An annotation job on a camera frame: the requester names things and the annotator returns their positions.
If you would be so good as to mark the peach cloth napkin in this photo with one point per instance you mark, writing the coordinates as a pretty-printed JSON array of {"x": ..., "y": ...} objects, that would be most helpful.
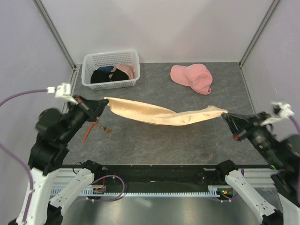
[{"x": 153, "y": 114}]

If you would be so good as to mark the aluminium frame post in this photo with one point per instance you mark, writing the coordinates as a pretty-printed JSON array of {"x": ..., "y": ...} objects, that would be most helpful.
[
  {"x": 49, "y": 23},
  {"x": 259, "y": 31}
]

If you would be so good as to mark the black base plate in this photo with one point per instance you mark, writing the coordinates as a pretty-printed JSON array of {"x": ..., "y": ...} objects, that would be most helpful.
[{"x": 165, "y": 178}]

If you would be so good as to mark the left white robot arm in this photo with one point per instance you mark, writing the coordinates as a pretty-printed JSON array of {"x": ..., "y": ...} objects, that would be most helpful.
[{"x": 54, "y": 132}]

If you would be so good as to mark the left aluminium frame post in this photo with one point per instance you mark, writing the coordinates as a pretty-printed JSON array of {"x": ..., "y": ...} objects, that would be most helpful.
[{"x": 49, "y": 23}]

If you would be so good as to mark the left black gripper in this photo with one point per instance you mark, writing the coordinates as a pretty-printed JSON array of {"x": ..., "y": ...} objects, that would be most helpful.
[{"x": 92, "y": 108}]

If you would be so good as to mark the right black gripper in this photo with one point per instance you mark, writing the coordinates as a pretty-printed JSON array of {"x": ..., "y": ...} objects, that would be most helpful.
[{"x": 241, "y": 125}]

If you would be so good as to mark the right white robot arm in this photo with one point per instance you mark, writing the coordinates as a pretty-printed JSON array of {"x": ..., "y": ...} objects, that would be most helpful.
[{"x": 282, "y": 157}]

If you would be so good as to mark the light pink cap in basket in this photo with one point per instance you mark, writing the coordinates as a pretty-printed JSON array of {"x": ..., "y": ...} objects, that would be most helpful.
[{"x": 127, "y": 69}]

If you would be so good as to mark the right aluminium frame post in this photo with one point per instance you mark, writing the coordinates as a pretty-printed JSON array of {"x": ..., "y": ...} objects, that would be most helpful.
[{"x": 259, "y": 31}]

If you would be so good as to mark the black cap in basket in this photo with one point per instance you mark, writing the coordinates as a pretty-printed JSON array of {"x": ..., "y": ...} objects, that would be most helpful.
[{"x": 103, "y": 77}]

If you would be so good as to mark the aluminium front rail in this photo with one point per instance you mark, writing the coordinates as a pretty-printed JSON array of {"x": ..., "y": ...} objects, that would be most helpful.
[{"x": 257, "y": 177}]

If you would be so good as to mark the blue cap in basket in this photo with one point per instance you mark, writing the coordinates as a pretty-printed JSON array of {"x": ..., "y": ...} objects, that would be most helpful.
[{"x": 106, "y": 69}]

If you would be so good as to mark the pink baseball cap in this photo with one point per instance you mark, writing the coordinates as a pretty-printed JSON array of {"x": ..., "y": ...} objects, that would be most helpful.
[{"x": 195, "y": 76}]

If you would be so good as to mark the orange handled fork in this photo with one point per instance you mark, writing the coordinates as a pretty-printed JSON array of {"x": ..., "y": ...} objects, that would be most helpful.
[{"x": 106, "y": 129}]

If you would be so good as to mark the white slotted cable duct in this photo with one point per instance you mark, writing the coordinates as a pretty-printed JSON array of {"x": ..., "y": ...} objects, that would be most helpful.
[{"x": 211, "y": 192}]

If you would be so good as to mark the white plastic basket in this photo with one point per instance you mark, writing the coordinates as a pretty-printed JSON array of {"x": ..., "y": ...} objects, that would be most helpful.
[{"x": 93, "y": 61}]

